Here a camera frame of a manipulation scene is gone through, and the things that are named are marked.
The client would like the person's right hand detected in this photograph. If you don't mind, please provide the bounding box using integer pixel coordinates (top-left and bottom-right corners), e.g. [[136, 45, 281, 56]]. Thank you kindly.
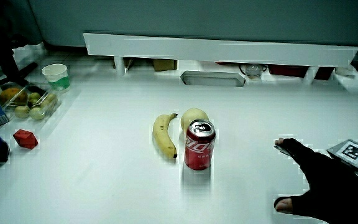
[[273, 138, 358, 224]]

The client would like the red cola can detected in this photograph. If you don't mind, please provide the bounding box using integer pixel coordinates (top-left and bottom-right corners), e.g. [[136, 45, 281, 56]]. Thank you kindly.
[[183, 118, 217, 171]]

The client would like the dark red box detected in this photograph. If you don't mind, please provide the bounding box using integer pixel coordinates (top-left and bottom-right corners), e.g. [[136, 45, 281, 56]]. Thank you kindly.
[[314, 66, 336, 81], [267, 64, 310, 78]]

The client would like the clear glass cup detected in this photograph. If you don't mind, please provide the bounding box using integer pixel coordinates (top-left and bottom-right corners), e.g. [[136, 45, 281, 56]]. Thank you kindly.
[[239, 63, 269, 80]]

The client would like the pale yellow round fruit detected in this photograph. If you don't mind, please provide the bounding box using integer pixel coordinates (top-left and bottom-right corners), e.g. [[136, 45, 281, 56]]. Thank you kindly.
[[180, 107, 210, 133]]

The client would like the grey rectangular tray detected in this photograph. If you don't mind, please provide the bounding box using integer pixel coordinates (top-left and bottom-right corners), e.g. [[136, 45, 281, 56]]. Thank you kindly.
[[180, 70, 247, 88]]

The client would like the yellow banana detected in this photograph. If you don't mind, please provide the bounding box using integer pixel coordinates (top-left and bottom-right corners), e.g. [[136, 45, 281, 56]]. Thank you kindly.
[[152, 113, 179, 159]]

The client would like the white raised shelf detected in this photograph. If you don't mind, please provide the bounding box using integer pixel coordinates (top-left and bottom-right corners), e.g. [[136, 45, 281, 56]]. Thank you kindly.
[[83, 32, 358, 85]]

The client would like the brown cardboard box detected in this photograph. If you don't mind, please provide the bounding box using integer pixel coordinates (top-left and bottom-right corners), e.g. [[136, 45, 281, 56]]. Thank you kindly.
[[152, 58, 178, 72]]

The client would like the clear plastic fruit container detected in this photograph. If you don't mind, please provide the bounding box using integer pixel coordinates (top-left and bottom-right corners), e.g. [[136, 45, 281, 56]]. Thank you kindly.
[[0, 83, 63, 122]]

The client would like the white and green paper cup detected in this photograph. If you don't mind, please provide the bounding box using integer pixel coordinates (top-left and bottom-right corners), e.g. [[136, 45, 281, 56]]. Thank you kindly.
[[41, 63, 71, 91]]

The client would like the red faceted block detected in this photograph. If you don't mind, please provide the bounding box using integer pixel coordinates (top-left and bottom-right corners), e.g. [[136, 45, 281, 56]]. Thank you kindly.
[[12, 129, 39, 151]]

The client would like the orange fruit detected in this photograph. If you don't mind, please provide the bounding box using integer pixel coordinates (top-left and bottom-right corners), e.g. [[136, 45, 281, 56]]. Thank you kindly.
[[0, 87, 29, 106]]

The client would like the black camera stand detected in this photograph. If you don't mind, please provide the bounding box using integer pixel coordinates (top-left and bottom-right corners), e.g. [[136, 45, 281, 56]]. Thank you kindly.
[[0, 0, 43, 88]]

